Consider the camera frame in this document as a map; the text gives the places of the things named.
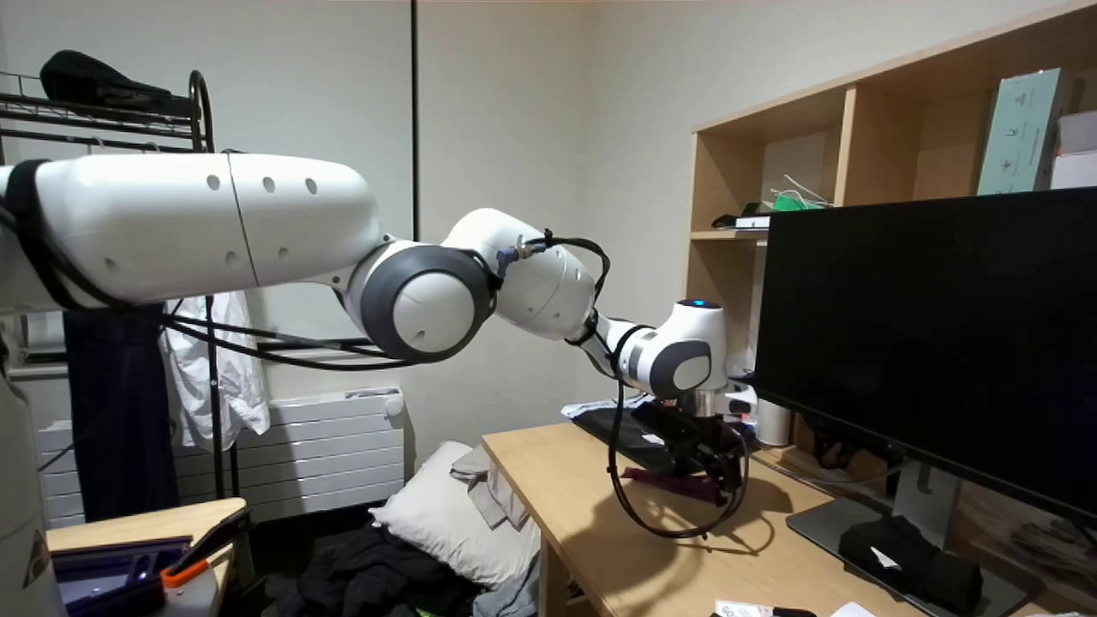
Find white pillow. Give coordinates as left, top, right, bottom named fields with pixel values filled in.
left=368, top=439, right=542, bottom=590

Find black clothes rack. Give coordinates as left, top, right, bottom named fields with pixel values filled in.
left=0, top=64, right=232, bottom=509

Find purple tray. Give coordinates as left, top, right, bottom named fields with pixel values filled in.
left=48, top=535, right=197, bottom=617

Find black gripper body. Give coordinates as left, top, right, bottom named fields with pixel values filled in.
left=630, top=391, right=755, bottom=490

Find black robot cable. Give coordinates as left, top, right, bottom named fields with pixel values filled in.
left=0, top=232, right=755, bottom=541

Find white radiator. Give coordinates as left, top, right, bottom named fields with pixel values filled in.
left=39, top=384, right=413, bottom=533

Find black computer monitor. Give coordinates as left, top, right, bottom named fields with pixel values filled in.
left=752, top=185, right=1097, bottom=533

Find orange handled tool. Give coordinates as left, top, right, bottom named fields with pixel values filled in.
left=153, top=535, right=232, bottom=592

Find wooden desk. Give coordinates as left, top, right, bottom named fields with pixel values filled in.
left=479, top=419, right=1097, bottom=617

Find grey monitor stand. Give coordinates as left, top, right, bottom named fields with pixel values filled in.
left=780, top=451, right=1035, bottom=617

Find dark clothes pile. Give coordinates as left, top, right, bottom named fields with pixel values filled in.
left=256, top=522, right=486, bottom=617

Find grey garment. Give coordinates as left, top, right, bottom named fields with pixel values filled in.
left=446, top=445, right=530, bottom=533

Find navy dress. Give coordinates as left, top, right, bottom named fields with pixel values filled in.
left=59, top=305, right=181, bottom=526

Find white paper roll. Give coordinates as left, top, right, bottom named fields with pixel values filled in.
left=755, top=399, right=796, bottom=450

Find wooden shelf unit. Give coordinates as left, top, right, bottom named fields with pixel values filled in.
left=678, top=0, right=1097, bottom=387

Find wooden side table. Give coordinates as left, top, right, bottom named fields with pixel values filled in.
left=45, top=494, right=256, bottom=617

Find silver can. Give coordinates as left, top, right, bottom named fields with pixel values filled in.
left=728, top=212, right=775, bottom=245

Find teal board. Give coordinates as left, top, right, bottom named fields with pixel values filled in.
left=972, top=64, right=1065, bottom=202

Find black folded pouch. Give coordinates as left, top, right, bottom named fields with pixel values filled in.
left=836, top=514, right=986, bottom=617

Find green item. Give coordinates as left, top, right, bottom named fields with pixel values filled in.
left=767, top=173, right=831, bottom=215

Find purple cloth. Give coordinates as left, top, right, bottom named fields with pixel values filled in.
left=619, top=459, right=737, bottom=503

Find white shirt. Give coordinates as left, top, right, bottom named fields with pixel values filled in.
left=158, top=288, right=274, bottom=456

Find white papers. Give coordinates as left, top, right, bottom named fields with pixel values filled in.
left=709, top=595, right=880, bottom=617

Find white box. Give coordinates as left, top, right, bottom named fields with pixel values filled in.
left=1047, top=105, right=1097, bottom=196

